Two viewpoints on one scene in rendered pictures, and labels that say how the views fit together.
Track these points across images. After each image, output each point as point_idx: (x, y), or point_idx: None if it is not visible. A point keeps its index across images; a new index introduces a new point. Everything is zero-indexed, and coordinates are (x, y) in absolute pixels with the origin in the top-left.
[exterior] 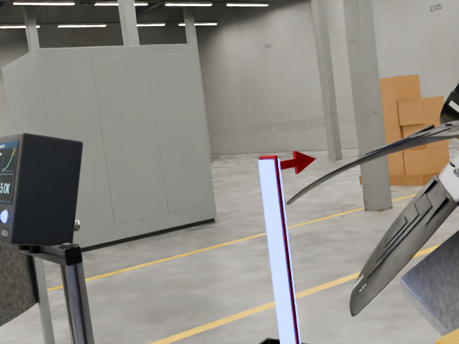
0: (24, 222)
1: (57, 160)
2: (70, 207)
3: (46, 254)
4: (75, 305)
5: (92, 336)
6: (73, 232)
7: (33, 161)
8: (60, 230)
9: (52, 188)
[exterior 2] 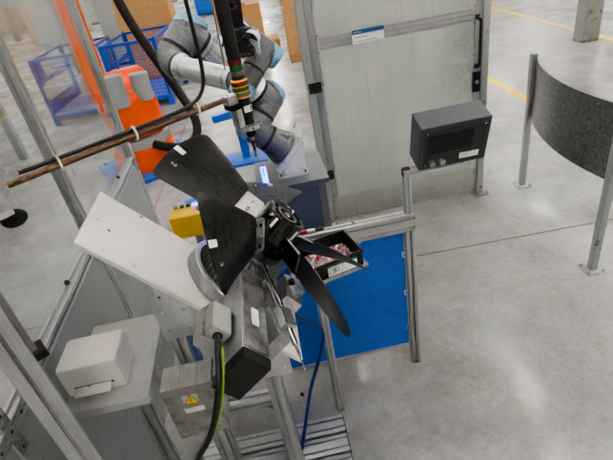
0: (410, 149)
1: (416, 131)
2: (418, 154)
3: None
4: (402, 191)
5: (405, 206)
6: (419, 165)
7: (412, 127)
8: (416, 161)
9: (415, 142)
